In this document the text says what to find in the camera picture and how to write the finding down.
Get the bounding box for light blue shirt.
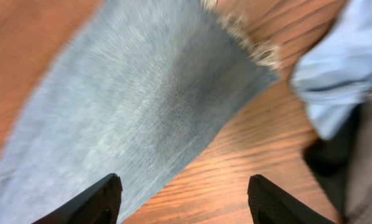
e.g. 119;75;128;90
291;0;372;139

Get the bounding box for light blue denim jeans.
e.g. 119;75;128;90
0;0;277;224

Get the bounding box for grey garment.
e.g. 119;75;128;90
345;94;372;224

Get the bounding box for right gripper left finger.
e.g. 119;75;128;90
33;173;123;224

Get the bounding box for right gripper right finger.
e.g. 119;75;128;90
248;175;334;224

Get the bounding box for black garment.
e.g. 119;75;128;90
304;105;361;217

